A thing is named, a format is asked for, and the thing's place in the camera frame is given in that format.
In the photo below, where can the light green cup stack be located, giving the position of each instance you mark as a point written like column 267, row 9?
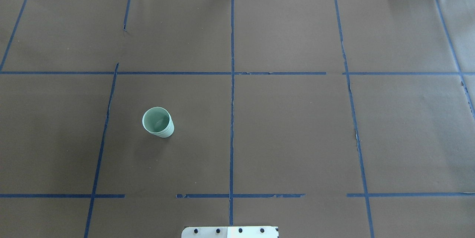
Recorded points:
column 157, row 121

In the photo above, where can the brown paper table cover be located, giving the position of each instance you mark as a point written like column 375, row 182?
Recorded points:
column 331, row 156

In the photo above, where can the vertical blue tape strip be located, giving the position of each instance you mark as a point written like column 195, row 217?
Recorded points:
column 232, row 74

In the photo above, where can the white metal mounting plate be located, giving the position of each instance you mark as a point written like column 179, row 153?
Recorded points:
column 231, row 232

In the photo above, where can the horizontal blue tape strip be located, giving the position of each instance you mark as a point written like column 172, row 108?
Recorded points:
column 236, row 73

